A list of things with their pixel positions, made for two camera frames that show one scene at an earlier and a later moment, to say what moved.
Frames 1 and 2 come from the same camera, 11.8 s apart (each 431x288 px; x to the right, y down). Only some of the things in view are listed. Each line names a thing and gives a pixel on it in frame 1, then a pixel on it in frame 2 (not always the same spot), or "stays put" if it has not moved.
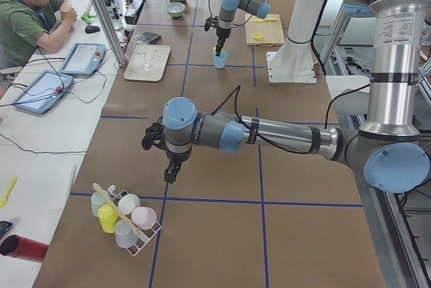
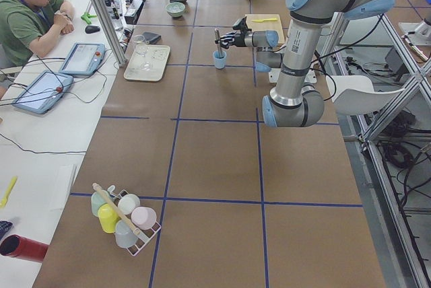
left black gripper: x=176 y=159 → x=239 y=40
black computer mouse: x=91 y=29 stays put
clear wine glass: x=141 y=48 stays put
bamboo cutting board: x=267 y=31 stays put
